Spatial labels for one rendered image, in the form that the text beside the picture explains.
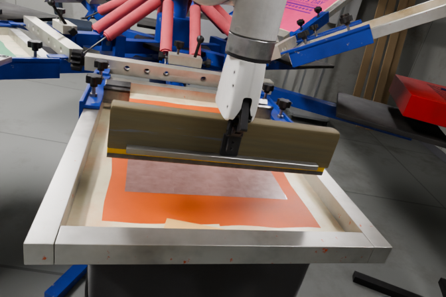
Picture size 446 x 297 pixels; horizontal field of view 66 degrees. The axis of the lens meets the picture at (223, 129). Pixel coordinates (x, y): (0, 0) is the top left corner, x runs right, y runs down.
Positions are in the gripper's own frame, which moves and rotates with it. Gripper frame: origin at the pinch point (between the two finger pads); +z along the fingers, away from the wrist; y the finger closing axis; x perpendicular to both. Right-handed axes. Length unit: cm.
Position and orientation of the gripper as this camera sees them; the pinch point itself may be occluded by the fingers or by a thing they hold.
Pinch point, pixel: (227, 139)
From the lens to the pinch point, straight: 60.5
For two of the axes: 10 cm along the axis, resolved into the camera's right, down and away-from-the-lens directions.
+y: 2.0, 4.3, -8.8
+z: -2.0, 9.0, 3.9
